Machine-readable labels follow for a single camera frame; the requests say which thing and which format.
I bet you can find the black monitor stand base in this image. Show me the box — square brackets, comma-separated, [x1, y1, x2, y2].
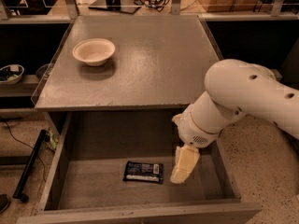
[88, 0, 140, 14]

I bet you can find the grey side shelf left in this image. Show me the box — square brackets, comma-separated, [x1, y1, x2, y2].
[0, 75, 39, 97]

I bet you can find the bowl with items on shelf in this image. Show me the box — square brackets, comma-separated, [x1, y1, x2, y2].
[0, 64, 24, 84]

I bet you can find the dark shoe tip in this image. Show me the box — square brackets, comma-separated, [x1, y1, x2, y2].
[0, 194, 10, 213]

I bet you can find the white paper bowl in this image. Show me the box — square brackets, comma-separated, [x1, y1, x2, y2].
[72, 38, 116, 66]

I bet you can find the grey side shelf right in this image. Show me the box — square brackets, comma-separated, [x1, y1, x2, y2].
[271, 69, 282, 81]

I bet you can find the black bar on floor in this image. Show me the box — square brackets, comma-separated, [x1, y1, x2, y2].
[13, 130, 47, 203]

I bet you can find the grey counter cabinet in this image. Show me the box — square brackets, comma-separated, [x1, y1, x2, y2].
[30, 14, 244, 138]

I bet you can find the dark blueberry rxbar packet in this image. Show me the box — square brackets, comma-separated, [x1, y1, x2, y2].
[123, 161, 164, 184]

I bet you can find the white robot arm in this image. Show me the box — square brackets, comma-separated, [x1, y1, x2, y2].
[170, 59, 299, 184]

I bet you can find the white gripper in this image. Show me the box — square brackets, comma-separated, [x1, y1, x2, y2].
[170, 105, 221, 184]

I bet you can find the black cable on floor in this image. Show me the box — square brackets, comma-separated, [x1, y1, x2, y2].
[0, 117, 48, 182]

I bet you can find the dark bowl on shelf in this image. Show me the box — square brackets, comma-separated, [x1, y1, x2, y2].
[36, 63, 50, 79]

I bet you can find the grey open top drawer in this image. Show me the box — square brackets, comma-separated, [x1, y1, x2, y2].
[17, 110, 261, 224]

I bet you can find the grey side shelf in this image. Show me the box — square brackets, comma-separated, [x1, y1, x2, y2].
[271, 69, 282, 81]
[0, 75, 39, 97]

